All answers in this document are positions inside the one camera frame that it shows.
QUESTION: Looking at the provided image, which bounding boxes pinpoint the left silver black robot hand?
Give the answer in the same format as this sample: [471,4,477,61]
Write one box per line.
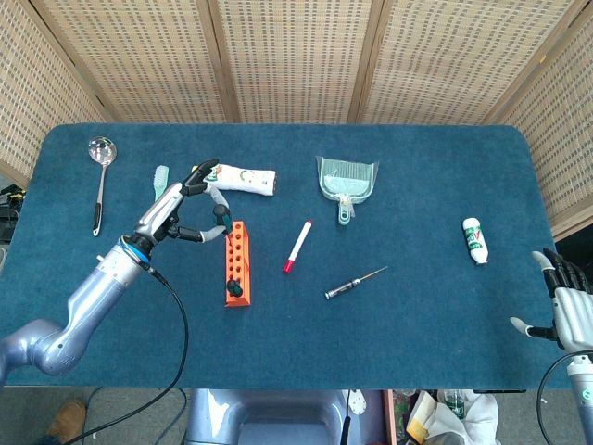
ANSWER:
[132,159,231,246]

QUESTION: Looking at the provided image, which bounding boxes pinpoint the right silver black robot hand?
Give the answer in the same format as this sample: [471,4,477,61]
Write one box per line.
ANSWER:
[509,247,593,351]

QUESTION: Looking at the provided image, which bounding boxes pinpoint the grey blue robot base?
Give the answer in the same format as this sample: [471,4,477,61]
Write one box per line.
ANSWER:
[183,388,368,445]

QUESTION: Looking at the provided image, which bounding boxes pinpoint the orange plastic tool rack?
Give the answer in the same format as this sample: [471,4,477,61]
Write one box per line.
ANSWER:
[224,221,255,309]

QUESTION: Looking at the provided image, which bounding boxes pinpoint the mint green plastic brush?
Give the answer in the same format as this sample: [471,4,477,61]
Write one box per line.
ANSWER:
[153,164,170,203]

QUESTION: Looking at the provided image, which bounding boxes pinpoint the steel ladle black grip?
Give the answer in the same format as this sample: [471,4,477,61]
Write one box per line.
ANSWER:
[87,135,119,238]

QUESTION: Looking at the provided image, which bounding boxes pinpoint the white bottle yellow cap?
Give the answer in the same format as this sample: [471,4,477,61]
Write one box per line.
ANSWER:
[194,162,278,198]

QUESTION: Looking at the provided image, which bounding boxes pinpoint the small white green bottle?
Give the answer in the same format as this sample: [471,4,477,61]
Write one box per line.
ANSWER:
[461,217,489,267]

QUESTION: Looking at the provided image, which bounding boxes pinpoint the white marker red cap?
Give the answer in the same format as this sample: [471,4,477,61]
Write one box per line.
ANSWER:
[282,220,313,275]

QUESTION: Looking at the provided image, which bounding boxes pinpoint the white plastic bag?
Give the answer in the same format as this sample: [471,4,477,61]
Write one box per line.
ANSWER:
[407,388,500,445]

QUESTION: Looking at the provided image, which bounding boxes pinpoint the mint dustpan in plastic bag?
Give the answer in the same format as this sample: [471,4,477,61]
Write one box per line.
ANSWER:
[315,155,382,227]

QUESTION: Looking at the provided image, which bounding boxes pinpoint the black metal precision screwdriver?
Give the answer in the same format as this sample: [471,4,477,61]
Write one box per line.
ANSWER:
[324,265,390,300]

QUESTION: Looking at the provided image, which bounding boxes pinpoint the blue felt table cover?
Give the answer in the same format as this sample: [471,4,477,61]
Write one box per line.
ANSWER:
[0,121,574,393]

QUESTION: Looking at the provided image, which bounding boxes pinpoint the woven wooden folding screen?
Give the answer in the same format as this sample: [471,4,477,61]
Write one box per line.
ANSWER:
[0,0,593,242]

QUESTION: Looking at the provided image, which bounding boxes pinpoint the red brown box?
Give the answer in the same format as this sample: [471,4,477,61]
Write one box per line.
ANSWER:
[383,388,398,445]

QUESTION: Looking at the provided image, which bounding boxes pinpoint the brown shoe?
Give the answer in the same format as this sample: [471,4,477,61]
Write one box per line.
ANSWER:
[45,399,89,444]

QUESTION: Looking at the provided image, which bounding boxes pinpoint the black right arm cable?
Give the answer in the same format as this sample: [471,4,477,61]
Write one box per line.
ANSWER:
[536,350,593,445]

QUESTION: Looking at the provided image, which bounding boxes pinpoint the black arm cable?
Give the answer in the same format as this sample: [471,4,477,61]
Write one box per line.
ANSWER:
[536,350,593,445]
[44,264,191,445]

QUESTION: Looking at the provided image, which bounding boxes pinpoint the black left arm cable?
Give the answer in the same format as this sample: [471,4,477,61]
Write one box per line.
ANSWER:
[44,264,191,445]

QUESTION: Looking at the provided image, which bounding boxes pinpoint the black equipment with cables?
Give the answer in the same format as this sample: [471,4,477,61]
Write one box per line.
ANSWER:
[0,184,27,245]

